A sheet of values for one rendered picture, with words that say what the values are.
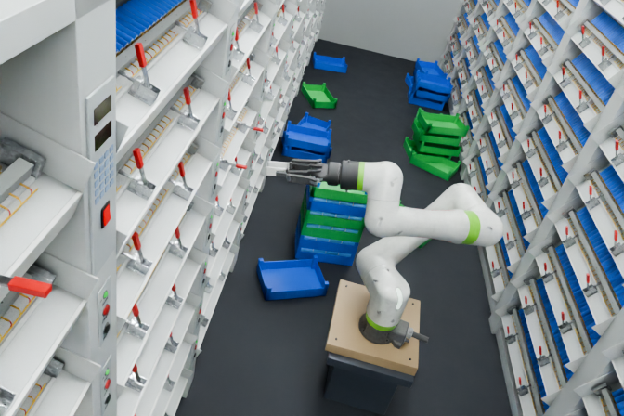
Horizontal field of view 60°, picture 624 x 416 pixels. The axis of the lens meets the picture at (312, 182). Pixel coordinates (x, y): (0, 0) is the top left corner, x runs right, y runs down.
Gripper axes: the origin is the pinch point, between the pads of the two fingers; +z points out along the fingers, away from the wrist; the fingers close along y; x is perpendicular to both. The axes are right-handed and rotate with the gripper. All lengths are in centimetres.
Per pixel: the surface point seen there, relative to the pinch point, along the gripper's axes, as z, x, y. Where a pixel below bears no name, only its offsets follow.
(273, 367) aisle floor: 2, -93, -3
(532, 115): -109, -27, 117
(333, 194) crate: -14, -53, 66
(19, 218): 8, 55, -104
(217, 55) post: 9, 46, -25
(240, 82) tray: 17.0, 18.7, 23.5
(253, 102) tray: 17.7, 1.7, 44.1
